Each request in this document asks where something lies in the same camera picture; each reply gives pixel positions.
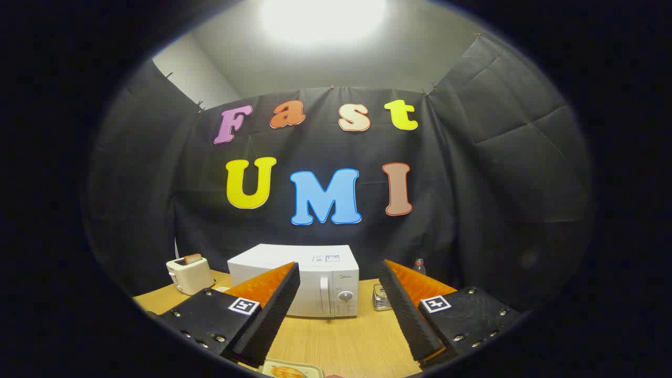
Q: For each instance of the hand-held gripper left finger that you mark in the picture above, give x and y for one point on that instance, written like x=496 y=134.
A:
x=273 y=315

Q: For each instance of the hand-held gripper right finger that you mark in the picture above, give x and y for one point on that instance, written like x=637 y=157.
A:
x=404 y=310

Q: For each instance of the white microwave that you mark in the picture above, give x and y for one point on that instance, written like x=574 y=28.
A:
x=325 y=294

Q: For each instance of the round orange bread bun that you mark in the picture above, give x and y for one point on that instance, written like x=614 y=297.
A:
x=287 y=373

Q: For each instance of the clear plastic bottle red label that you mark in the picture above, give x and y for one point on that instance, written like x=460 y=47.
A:
x=419 y=268

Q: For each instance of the cream plate with cherry print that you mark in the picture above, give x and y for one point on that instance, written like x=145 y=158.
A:
x=315 y=370

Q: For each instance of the white toaster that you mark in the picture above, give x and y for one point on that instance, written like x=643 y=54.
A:
x=191 y=275

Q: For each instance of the toast slice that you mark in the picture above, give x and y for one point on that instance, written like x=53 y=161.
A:
x=192 y=258

